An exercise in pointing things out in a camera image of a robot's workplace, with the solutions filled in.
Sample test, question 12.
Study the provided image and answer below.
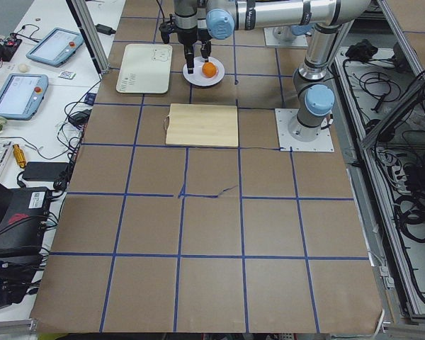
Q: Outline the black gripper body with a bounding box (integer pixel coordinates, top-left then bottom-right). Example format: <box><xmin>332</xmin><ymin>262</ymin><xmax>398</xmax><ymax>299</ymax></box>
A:
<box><xmin>159</xmin><ymin>12</ymin><xmax>198</xmax><ymax>46</ymax></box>
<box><xmin>198</xmin><ymin>18</ymin><xmax>212</xmax><ymax>45</ymax></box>

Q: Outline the orange fruit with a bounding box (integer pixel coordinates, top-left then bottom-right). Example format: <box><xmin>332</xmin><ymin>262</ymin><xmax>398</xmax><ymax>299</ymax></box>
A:
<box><xmin>202</xmin><ymin>62</ymin><xmax>217</xmax><ymax>79</ymax></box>

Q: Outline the white round plate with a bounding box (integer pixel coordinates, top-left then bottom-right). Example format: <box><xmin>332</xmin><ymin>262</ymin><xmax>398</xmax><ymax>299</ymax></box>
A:
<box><xmin>182</xmin><ymin>57</ymin><xmax>225</xmax><ymax>87</ymax></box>

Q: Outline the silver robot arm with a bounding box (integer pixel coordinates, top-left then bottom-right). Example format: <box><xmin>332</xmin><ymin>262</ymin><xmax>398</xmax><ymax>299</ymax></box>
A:
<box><xmin>159</xmin><ymin>1</ymin><xmax>368</xmax><ymax>109</ymax></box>

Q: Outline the cream tray with bear print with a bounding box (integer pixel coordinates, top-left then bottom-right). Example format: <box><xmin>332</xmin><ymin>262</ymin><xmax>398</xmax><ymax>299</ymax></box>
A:
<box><xmin>116</xmin><ymin>44</ymin><xmax>173</xmax><ymax>94</ymax></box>

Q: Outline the bamboo cutting board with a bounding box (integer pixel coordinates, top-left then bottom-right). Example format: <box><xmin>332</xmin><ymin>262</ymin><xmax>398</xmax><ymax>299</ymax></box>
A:
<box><xmin>166</xmin><ymin>103</ymin><xmax>239</xmax><ymax>147</ymax></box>

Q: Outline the black adapter on table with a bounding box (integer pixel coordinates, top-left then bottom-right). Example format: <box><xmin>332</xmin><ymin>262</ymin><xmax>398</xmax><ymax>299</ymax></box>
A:
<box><xmin>95</xmin><ymin>23</ymin><xmax>116</xmax><ymax>35</ymax></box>

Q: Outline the small white card box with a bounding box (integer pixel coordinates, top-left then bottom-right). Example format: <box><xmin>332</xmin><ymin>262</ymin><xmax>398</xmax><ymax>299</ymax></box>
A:
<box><xmin>59</xmin><ymin>71</ymin><xmax>76</xmax><ymax>79</ymax></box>

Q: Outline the upper blue teach pendant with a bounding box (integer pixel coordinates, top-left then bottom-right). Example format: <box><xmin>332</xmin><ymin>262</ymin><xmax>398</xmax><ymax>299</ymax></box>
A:
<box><xmin>26</xmin><ymin>28</ymin><xmax>84</xmax><ymax>67</ymax></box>

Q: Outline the blue teach pendant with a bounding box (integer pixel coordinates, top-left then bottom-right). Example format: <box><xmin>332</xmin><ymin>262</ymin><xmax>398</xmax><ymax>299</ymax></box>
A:
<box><xmin>26</xmin><ymin>28</ymin><xmax>84</xmax><ymax>67</ymax></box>
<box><xmin>0</xmin><ymin>74</ymin><xmax>48</xmax><ymax>120</ymax></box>

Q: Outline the lower blue teach pendant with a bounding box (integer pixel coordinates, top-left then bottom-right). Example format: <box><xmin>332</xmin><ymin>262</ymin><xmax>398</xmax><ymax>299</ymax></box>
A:
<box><xmin>0</xmin><ymin>74</ymin><xmax>48</xmax><ymax>120</ymax></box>

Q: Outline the right side metal rack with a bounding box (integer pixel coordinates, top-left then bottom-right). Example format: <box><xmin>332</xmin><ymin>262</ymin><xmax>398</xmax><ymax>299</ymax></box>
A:
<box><xmin>333</xmin><ymin>1</ymin><xmax>425</xmax><ymax>324</ymax></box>

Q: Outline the black laptop power brick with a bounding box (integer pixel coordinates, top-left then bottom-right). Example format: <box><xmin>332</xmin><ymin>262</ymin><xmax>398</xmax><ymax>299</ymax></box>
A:
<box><xmin>22</xmin><ymin>161</ymin><xmax>68</xmax><ymax>181</ymax></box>

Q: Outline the gold metal cylinder tool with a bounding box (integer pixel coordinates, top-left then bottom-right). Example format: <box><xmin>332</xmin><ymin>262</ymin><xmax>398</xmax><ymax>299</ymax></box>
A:
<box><xmin>13</xmin><ymin>144</ymin><xmax>27</xmax><ymax>169</ymax></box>

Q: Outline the black computer box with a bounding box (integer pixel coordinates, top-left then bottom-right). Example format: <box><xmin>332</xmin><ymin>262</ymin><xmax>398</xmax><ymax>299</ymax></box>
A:
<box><xmin>0</xmin><ymin>187</ymin><xmax>50</xmax><ymax>258</ymax></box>

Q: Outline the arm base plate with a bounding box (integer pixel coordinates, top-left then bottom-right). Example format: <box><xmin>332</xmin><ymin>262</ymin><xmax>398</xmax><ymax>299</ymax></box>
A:
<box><xmin>264</xmin><ymin>26</ymin><xmax>308</xmax><ymax>50</ymax></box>
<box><xmin>275</xmin><ymin>108</ymin><xmax>334</xmax><ymax>152</ymax></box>

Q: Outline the aluminium frame post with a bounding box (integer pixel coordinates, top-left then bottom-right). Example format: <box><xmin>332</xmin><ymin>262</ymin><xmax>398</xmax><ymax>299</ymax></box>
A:
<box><xmin>66</xmin><ymin>0</ymin><xmax>110</xmax><ymax>75</ymax></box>

